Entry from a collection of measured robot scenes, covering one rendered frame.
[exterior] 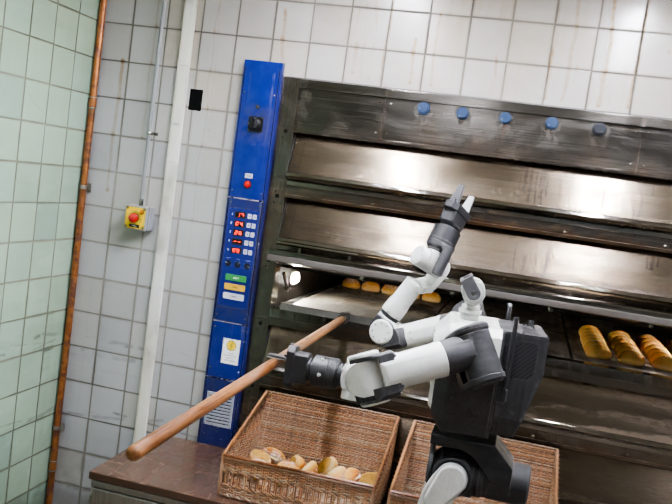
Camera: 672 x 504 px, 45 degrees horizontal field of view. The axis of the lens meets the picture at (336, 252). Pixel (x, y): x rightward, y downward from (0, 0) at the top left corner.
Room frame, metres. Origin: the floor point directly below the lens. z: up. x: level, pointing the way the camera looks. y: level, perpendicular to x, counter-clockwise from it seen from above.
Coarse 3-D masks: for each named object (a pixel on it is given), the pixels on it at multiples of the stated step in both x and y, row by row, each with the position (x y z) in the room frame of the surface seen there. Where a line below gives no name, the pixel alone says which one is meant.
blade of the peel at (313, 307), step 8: (280, 304) 3.27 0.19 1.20; (288, 304) 3.26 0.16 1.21; (296, 304) 3.42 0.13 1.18; (304, 304) 3.45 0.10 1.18; (312, 304) 3.48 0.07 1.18; (320, 304) 3.50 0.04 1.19; (328, 304) 3.53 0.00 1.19; (336, 304) 3.56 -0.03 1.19; (304, 312) 3.25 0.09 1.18; (312, 312) 3.24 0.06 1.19; (320, 312) 3.23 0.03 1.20; (328, 312) 3.23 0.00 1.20; (336, 312) 3.22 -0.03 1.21; (352, 312) 3.41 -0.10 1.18; (360, 312) 3.44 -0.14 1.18; (368, 312) 3.47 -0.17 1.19; (376, 312) 3.50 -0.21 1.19; (352, 320) 3.20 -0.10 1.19; (360, 320) 3.20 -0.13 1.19; (368, 320) 3.19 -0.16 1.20; (400, 320) 3.38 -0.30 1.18; (408, 320) 3.40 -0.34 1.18; (416, 320) 3.43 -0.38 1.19
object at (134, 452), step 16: (336, 320) 3.02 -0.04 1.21; (320, 336) 2.75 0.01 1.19; (256, 368) 2.14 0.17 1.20; (272, 368) 2.23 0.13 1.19; (240, 384) 1.99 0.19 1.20; (208, 400) 1.80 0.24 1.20; (224, 400) 1.87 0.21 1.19; (192, 416) 1.69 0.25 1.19; (160, 432) 1.56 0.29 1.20; (176, 432) 1.61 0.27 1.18; (128, 448) 1.46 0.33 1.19; (144, 448) 1.48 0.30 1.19
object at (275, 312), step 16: (288, 320) 3.26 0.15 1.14; (304, 320) 3.25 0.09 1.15; (320, 320) 3.23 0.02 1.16; (560, 368) 3.02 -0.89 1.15; (576, 368) 3.00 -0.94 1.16; (592, 368) 2.99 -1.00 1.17; (608, 368) 2.98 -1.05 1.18; (624, 368) 3.02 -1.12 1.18; (640, 384) 2.95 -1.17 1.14; (656, 384) 2.94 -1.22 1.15
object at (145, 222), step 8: (128, 208) 3.35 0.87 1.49; (136, 208) 3.34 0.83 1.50; (144, 208) 3.34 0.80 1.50; (152, 208) 3.38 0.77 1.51; (128, 216) 3.35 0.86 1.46; (144, 216) 3.34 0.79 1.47; (152, 216) 3.39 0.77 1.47; (128, 224) 3.35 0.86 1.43; (136, 224) 3.34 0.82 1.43; (144, 224) 3.34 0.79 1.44; (152, 224) 3.40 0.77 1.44
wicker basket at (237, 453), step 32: (256, 416) 3.12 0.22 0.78; (320, 416) 3.17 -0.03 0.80; (352, 416) 3.14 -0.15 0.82; (384, 416) 3.13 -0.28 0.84; (256, 448) 3.17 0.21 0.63; (288, 448) 3.15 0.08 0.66; (320, 448) 3.13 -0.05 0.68; (352, 448) 3.11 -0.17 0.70; (384, 448) 3.09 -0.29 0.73; (224, 480) 2.77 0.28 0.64; (256, 480) 2.75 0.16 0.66; (288, 480) 2.73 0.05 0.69; (320, 480) 2.70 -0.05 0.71; (384, 480) 2.91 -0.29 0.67
